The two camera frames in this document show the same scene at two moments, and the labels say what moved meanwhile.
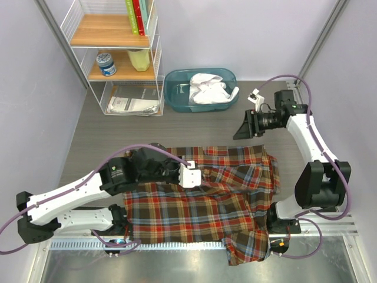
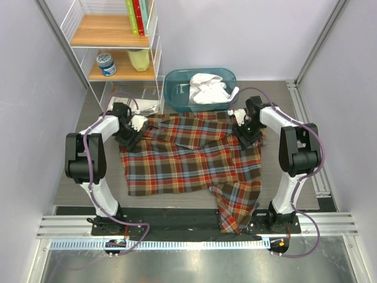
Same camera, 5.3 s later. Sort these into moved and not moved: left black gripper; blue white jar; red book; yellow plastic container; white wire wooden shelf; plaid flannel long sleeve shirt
Moved: plaid flannel long sleeve shirt; left black gripper
Not moved: yellow plastic container; red book; blue white jar; white wire wooden shelf
